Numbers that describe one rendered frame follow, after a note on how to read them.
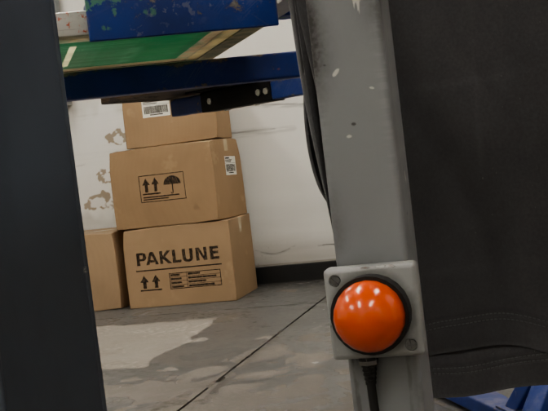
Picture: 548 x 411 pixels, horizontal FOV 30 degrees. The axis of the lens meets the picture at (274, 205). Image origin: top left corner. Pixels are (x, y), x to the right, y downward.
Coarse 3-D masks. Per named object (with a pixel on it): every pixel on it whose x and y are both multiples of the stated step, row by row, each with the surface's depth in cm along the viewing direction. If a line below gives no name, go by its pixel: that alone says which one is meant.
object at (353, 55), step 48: (336, 0) 55; (384, 0) 56; (336, 48) 55; (384, 48) 55; (336, 96) 55; (384, 96) 55; (336, 144) 55; (384, 144) 55; (336, 192) 56; (384, 192) 55; (336, 240) 56; (384, 240) 55; (336, 288) 55; (336, 336) 55; (384, 384) 56
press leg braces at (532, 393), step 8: (512, 392) 245; (520, 392) 241; (528, 392) 199; (536, 392) 197; (544, 392) 196; (512, 400) 245; (520, 400) 241; (528, 400) 197; (536, 400) 196; (544, 400) 195; (504, 408) 248; (512, 408) 246; (520, 408) 244; (528, 408) 196; (536, 408) 195; (544, 408) 195
